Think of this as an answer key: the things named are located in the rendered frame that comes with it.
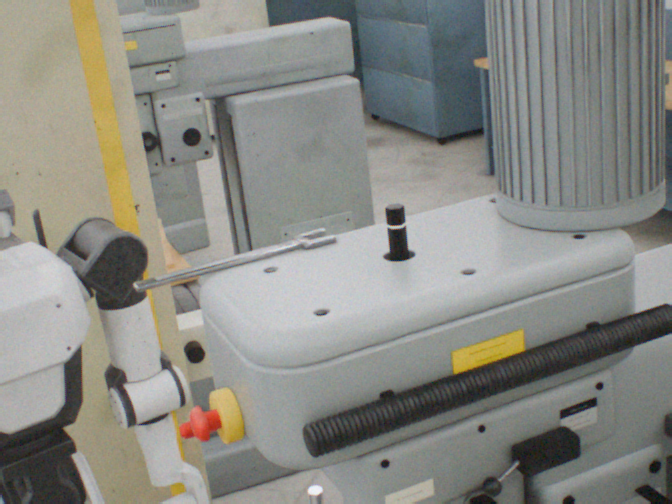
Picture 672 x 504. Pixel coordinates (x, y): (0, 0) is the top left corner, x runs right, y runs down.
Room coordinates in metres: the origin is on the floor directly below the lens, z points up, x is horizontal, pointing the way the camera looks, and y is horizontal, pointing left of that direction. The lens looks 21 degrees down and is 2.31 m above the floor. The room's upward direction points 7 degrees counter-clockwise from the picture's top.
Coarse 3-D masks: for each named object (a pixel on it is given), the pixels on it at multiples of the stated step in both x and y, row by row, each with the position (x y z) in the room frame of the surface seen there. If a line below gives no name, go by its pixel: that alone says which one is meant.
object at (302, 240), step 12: (300, 240) 1.12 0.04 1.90; (312, 240) 1.12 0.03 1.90; (324, 240) 1.11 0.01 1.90; (336, 240) 1.12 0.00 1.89; (252, 252) 1.10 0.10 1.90; (264, 252) 1.10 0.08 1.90; (276, 252) 1.10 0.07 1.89; (204, 264) 1.08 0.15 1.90; (216, 264) 1.08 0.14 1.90; (228, 264) 1.08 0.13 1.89; (168, 276) 1.06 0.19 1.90; (180, 276) 1.06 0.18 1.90; (192, 276) 1.06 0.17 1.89; (144, 288) 1.04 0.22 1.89
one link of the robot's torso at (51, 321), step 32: (0, 256) 1.52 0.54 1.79; (32, 256) 1.56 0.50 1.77; (64, 256) 1.61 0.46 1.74; (0, 288) 1.47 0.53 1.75; (32, 288) 1.48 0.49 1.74; (64, 288) 1.50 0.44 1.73; (0, 320) 1.43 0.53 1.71; (32, 320) 1.46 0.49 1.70; (64, 320) 1.49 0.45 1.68; (0, 352) 1.43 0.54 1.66; (32, 352) 1.45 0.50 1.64; (64, 352) 1.48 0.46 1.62; (0, 384) 1.43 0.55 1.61; (32, 384) 1.46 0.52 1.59; (64, 384) 1.49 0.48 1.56; (0, 416) 1.42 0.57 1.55; (32, 416) 1.45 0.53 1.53; (64, 416) 1.49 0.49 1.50; (0, 448) 1.44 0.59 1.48
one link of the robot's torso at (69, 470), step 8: (64, 464) 1.53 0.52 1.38; (72, 464) 1.54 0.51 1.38; (64, 472) 1.52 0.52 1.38; (72, 472) 1.53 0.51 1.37; (0, 480) 1.51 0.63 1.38; (16, 480) 1.49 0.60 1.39; (72, 480) 1.52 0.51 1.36; (80, 480) 1.52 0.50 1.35; (0, 488) 1.49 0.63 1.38; (8, 488) 1.48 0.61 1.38; (16, 488) 1.48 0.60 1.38; (24, 488) 1.48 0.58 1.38; (80, 488) 1.52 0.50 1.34; (8, 496) 1.48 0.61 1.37; (16, 496) 1.47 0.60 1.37; (80, 496) 1.52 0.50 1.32
